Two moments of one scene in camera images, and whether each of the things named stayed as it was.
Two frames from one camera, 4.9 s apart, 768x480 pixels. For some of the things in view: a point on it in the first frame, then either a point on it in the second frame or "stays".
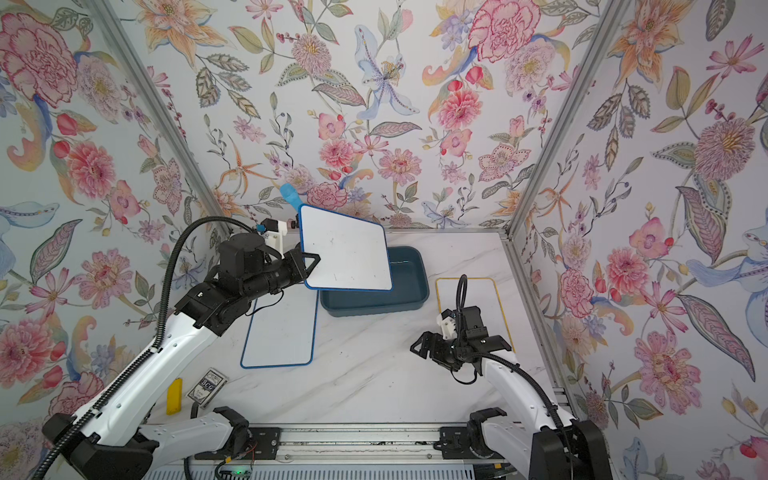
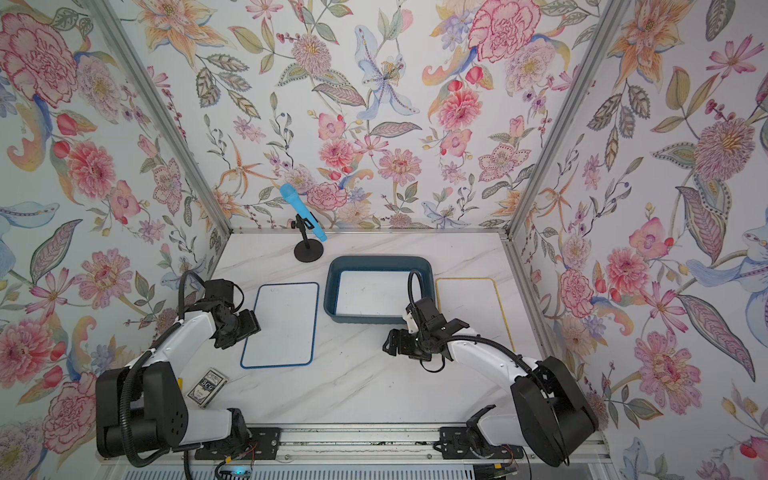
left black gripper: [300, 271] to [251, 324]
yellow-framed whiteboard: [482, 293] stays
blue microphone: [291, 195] stays
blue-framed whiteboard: [282, 328] stays
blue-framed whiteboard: [353, 252] to [370, 292]
